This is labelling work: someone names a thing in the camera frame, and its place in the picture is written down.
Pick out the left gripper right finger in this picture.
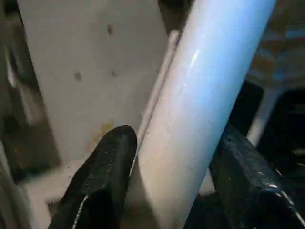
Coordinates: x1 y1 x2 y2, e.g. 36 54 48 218
208 123 305 229

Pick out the white plastic table leg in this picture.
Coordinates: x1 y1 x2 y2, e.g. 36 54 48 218
138 0 278 229
139 30 181 144

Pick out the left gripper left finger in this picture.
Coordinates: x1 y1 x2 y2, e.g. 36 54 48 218
46 125 138 229

